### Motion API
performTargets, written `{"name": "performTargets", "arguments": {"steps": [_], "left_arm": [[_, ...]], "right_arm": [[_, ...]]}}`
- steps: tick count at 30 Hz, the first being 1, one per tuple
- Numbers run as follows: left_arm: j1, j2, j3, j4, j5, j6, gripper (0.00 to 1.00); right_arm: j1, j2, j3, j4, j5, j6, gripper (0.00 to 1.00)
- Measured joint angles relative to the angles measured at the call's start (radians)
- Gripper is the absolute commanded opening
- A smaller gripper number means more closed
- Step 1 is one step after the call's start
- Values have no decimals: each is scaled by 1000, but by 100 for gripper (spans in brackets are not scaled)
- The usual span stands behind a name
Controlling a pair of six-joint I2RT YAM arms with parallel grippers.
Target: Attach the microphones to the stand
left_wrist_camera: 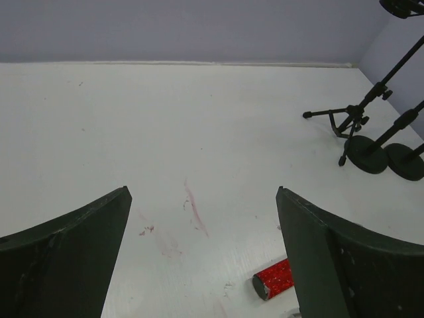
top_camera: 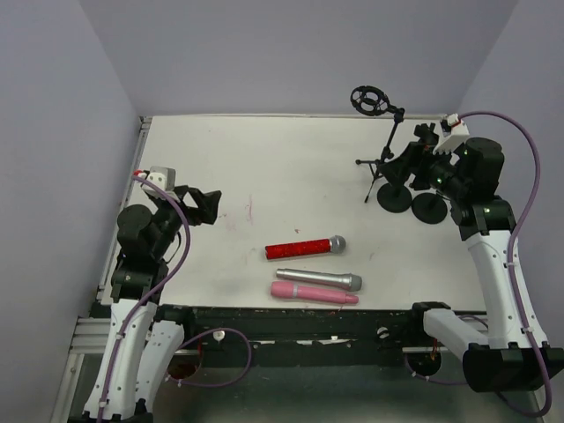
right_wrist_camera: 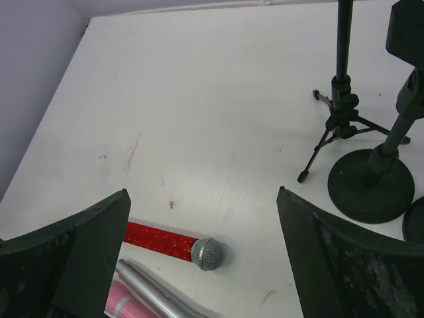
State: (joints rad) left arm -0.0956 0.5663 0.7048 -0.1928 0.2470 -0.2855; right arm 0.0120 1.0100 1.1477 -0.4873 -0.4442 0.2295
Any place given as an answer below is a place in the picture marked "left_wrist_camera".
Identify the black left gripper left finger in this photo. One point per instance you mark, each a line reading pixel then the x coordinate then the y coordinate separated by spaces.
pixel 63 267

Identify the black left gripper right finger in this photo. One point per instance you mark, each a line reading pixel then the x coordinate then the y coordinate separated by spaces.
pixel 342 269

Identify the red glitter microphone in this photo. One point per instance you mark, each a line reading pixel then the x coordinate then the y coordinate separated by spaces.
pixel 273 280

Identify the black round-base mic stand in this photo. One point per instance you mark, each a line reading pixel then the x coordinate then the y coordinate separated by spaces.
pixel 405 161
pixel 367 154

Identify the black tripod shock-mount stand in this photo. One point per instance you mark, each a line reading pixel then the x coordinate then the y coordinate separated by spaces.
pixel 349 120

